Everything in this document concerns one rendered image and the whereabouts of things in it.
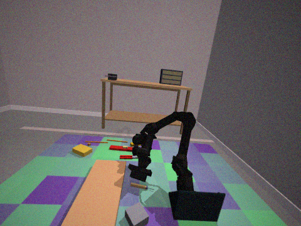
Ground red long flat block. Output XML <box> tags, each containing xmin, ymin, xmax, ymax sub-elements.
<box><xmin>109</xmin><ymin>145</ymin><xmax>133</xmax><ymax>152</ymax></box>

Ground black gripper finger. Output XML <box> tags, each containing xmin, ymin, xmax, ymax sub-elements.
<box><xmin>136</xmin><ymin>154</ymin><xmax>147</xmax><ymax>170</ymax></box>
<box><xmin>142</xmin><ymin>161</ymin><xmax>150</xmax><ymax>169</ymax></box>

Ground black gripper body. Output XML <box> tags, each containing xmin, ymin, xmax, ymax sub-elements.
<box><xmin>135</xmin><ymin>143</ymin><xmax>152</xmax><ymax>163</ymax></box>

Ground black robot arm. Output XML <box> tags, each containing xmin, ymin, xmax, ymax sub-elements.
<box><xmin>132</xmin><ymin>112</ymin><xmax>196</xmax><ymax>191</ymax></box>

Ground orange panel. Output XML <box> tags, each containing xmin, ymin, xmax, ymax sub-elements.
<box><xmin>61</xmin><ymin>159</ymin><xmax>126</xmax><ymax>226</ymax></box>

